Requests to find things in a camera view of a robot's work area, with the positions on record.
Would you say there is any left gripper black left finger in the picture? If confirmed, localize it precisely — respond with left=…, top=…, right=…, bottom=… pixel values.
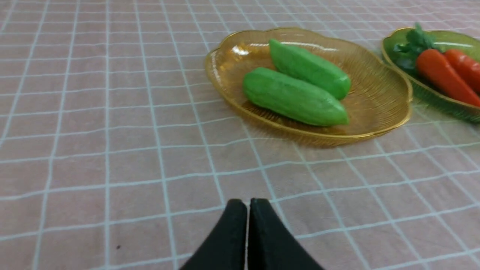
left=180, top=199, right=248, bottom=270

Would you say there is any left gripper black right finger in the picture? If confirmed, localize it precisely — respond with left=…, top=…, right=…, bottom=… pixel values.
left=247, top=198, right=323, bottom=270

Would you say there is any green cucumber toy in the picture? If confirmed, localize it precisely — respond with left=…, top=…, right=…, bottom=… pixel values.
left=242, top=67, right=350, bottom=126
left=269, top=39, right=351, bottom=100

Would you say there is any orange carrot toy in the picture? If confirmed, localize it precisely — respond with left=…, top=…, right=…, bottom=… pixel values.
left=444, top=49, right=480, bottom=94
left=397, top=22, right=480, bottom=107

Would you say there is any pink checkered tablecloth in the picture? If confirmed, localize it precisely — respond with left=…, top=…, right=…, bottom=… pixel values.
left=1, top=0, right=479, bottom=270

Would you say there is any amber ribbed plastic plate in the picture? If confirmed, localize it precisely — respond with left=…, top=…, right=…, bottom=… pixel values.
left=204, top=27, right=413, bottom=148

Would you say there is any green ribbed plastic plate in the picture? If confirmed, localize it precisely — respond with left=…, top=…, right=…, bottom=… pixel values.
left=381, top=27, right=480, bottom=124

